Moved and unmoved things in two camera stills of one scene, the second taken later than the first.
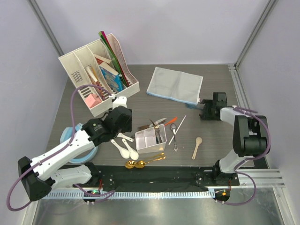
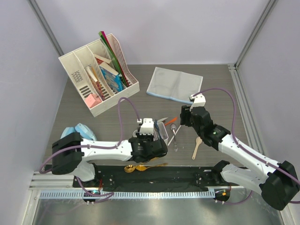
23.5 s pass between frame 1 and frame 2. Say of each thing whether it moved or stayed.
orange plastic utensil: stayed
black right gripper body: moved
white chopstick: stayed
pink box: stayed
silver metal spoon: stayed
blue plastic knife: moved
